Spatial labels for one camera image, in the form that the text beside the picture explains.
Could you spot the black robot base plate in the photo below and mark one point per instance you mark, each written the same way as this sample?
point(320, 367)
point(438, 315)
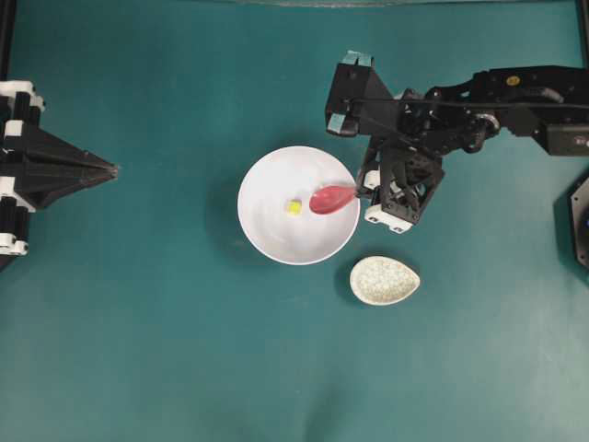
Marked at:
point(571, 228)

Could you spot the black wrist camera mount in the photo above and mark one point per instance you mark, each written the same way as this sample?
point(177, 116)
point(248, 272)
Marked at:
point(359, 102)

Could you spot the speckled teardrop dish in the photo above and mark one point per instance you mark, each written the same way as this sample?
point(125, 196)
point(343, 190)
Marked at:
point(382, 281)

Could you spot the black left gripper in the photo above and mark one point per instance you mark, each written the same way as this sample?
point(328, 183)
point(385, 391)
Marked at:
point(24, 193)

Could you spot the red plastic spoon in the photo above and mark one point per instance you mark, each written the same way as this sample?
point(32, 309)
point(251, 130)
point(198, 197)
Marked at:
point(331, 199)

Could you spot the white bowl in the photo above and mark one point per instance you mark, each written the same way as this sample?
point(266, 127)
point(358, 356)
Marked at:
point(273, 206)

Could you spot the yellow hexagonal prism block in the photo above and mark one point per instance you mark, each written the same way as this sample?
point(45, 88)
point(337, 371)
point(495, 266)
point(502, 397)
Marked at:
point(294, 207)

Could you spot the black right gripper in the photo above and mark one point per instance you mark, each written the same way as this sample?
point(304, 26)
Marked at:
point(402, 171)

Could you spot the black frame rail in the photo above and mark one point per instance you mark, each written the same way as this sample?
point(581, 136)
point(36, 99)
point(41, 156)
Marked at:
point(8, 9)

